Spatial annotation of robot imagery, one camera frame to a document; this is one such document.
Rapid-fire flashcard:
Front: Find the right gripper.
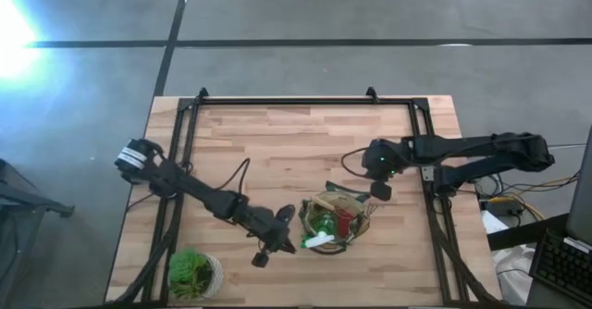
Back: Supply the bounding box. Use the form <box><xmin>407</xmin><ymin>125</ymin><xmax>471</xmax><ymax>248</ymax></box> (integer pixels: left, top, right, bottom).
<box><xmin>361</xmin><ymin>137</ymin><xmax>407</xmax><ymax>203</ymax></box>

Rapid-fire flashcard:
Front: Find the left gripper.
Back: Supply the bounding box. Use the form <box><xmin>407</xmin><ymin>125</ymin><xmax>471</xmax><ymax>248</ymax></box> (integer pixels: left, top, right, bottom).
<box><xmin>242</xmin><ymin>204</ymin><xmax>297</xmax><ymax>268</ymax></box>

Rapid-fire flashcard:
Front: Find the green spray bottle white nozzle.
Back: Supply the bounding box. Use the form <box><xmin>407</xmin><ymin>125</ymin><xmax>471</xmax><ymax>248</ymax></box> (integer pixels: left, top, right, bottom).
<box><xmin>300</xmin><ymin>211</ymin><xmax>337</xmax><ymax>250</ymax></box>

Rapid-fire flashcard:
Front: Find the beige green canvas gardening bag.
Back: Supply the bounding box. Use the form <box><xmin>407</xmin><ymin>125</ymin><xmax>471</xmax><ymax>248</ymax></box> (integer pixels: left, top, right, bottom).
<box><xmin>297</xmin><ymin>180</ymin><xmax>373</xmax><ymax>255</ymax></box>

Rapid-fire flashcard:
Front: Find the white plastic bag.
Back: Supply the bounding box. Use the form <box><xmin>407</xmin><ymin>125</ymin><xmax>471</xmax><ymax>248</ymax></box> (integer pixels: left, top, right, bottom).
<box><xmin>490</xmin><ymin>244</ymin><xmax>537</xmax><ymax>306</ymax></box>

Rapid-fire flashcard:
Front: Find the green succulent in white pot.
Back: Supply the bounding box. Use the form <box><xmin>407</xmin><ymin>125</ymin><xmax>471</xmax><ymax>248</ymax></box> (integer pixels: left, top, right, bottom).
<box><xmin>166</xmin><ymin>247</ymin><xmax>225</xmax><ymax>301</ymax></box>

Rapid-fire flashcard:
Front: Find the white paper sheet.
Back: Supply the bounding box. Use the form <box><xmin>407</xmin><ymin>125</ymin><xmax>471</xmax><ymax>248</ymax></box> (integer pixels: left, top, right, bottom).
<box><xmin>480</xmin><ymin>209</ymin><xmax>510</xmax><ymax>236</ymax></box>

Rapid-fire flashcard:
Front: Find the black desk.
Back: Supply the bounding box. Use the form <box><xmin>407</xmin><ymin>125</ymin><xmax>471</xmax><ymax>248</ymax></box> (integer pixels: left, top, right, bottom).
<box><xmin>486</xmin><ymin>212</ymin><xmax>570</xmax><ymax>253</ymax></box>

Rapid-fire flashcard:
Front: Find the black computer keyboard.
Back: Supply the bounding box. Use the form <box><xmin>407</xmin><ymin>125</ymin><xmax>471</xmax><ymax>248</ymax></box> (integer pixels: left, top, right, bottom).
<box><xmin>529</xmin><ymin>229</ymin><xmax>592</xmax><ymax>306</ymax></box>

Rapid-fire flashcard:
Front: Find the black metal stand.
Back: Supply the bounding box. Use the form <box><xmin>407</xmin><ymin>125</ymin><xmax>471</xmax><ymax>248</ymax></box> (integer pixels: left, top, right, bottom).
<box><xmin>0</xmin><ymin>158</ymin><xmax>75</xmax><ymax>220</ymax></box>

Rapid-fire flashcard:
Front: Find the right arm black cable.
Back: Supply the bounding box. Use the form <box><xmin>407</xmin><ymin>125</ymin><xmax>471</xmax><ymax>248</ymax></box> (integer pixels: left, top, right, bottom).
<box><xmin>340</xmin><ymin>146</ymin><xmax>371</xmax><ymax>179</ymax></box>

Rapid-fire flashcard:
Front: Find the black aluminium table frame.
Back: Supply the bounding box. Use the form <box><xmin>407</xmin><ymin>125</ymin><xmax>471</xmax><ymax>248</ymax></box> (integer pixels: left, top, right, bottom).
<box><xmin>110</xmin><ymin>85</ymin><xmax>503</xmax><ymax>308</ymax></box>

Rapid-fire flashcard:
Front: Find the yellow cable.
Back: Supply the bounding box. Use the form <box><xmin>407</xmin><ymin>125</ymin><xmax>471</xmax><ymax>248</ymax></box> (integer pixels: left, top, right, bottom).
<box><xmin>480</xmin><ymin>174</ymin><xmax>582</xmax><ymax>222</ymax></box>

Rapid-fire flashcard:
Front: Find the white cable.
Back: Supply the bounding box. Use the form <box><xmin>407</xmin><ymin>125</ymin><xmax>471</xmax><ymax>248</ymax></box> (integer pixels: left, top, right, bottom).
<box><xmin>549</xmin><ymin>143</ymin><xmax>588</xmax><ymax>153</ymax></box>

